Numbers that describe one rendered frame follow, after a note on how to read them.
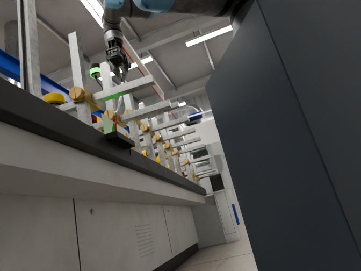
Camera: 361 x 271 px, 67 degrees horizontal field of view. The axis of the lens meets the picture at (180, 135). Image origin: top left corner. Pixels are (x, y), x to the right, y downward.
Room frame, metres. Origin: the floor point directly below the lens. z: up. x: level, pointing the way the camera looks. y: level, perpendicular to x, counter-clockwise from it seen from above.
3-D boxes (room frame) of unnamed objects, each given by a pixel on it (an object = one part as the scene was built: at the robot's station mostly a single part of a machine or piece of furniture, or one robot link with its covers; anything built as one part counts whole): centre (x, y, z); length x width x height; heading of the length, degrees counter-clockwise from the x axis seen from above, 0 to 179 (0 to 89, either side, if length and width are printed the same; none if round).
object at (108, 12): (1.00, 0.15, 1.33); 0.12 x 0.12 x 0.09; 22
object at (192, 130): (1.91, 0.13, 0.95); 0.50 x 0.04 x 0.04; 81
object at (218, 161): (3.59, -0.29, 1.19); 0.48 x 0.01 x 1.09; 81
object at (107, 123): (1.10, 0.26, 0.75); 0.26 x 0.01 x 0.10; 171
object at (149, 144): (1.63, 0.20, 0.89); 0.04 x 0.04 x 0.48; 81
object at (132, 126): (1.38, 0.24, 0.92); 0.04 x 0.04 x 0.48; 81
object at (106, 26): (1.10, 0.21, 1.33); 0.10 x 0.09 x 0.12; 22
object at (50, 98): (0.95, 0.46, 0.85); 0.08 x 0.08 x 0.11
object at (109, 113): (1.16, 0.28, 0.85); 0.14 x 0.06 x 0.05; 171
